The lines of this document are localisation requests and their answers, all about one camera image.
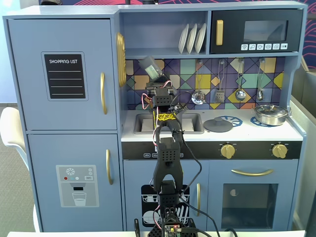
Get steel slotted spatula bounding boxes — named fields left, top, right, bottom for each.
left=214, top=59, right=226, bottom=104

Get steel ladle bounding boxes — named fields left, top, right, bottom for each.
left=234, top=58, right=247, bottom=101

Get steel skimmer spoon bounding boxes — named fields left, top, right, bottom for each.
left=191, top=59, right=206, bottom=105

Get blue fridge door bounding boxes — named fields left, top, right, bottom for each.
left=7, top=19, right=118, bottom=131

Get gold freezer door handle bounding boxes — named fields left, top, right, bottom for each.
left=105, top=149, right=114, bottom=186

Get rounded desk partition panel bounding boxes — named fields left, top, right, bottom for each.
left=290, top=69, right=316, bottom=230

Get motor controller board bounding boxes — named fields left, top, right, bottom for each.
left=162, top=223, right=183, bottom=234

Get blue freezer door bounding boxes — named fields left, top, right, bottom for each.
left=27, top=133, right=123, bottom=232

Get gold oven handle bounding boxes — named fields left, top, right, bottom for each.
left=231, top=168, right=274, bottom=177

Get blue oven door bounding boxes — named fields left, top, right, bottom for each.
left=208, top=159, right=298, bottom=230

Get black table clamp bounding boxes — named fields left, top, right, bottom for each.
left=133, top=218, right=141, bottom=237

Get gold stove knob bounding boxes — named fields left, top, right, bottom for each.
left=271, top=144, right=288, bottom=158
left=219, top=144, right=236, bottom=159

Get black microwave door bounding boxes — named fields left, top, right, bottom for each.
left=211, top=9, right=303, bottom=54

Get white toy plate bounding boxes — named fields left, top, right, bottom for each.
left=186, top=23, right=198, bottom=54
left=178, top=23, right=190, bottom=54
left=194, top=23, right=207, bottom=54

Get steel serving spoon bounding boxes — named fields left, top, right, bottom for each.
left=256, top=58, right=265, bottom=101

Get steel cooking pot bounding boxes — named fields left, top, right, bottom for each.
left=251, top=104, right=292, bottom=126

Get blue toy kitchen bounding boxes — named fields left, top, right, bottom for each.
left=2, top=1, right=309, bottom=233

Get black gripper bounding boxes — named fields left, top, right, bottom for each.
left=146, top=74, right=175, bottom=97

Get gold ribbed toy phone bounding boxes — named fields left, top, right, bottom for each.
left=116, top=32, right=127, bottom=87

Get steel pot lid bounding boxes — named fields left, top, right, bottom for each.
left=254, top=104, right=288, bottom=116

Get gold fridge door handle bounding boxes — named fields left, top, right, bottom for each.
left=100, top=72, right=109, bottom=115

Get gold dishwasher handle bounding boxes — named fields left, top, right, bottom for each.
left=196, top=183, right=201, bottom=217

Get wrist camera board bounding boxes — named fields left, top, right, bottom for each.
left=172, top=103, right=188, bottom=115

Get blue dishwasher door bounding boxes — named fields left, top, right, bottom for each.
left=123, top=159, right=209, bottom=230

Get gold microwave handle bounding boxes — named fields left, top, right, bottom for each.
left=216, top=19, right=224, bottom=46

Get black camera cable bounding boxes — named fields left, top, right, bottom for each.
left=170, top=92, right=222, bottom=237

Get gray pot lid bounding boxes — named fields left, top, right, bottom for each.
left=203, top=117, right=234, bottom=133

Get white chair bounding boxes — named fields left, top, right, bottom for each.
left=0, top=106, right=40, bottom=233

